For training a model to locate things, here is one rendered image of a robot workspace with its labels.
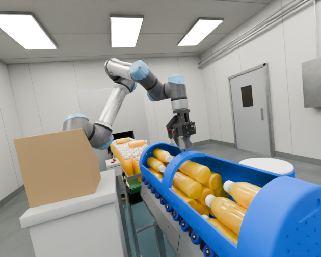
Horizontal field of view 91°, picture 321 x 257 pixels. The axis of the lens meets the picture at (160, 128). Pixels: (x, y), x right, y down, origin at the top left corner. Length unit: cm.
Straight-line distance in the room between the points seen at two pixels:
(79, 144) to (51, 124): 499
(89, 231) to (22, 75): 556
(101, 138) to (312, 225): 85
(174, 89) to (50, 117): 517
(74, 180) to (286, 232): 66
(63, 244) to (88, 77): 511
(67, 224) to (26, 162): 27
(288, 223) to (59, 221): 70
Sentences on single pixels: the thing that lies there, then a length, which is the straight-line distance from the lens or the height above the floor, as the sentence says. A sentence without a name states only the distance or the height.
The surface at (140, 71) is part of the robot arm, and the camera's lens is 67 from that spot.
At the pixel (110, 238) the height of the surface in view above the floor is 96.
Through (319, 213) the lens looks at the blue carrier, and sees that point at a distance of 51.
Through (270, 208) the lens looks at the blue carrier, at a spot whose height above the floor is 121.
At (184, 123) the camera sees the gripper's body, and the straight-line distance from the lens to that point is 68.
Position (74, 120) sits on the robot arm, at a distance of 89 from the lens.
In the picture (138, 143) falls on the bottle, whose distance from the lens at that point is 174.
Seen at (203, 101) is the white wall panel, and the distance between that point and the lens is 640.
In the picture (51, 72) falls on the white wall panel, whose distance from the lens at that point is 584.
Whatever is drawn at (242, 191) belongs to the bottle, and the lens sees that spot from 52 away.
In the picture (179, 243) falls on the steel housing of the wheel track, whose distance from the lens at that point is 83.
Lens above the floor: 143
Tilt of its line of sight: 5 degrees down
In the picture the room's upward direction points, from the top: 9 degrees counter-clockwise
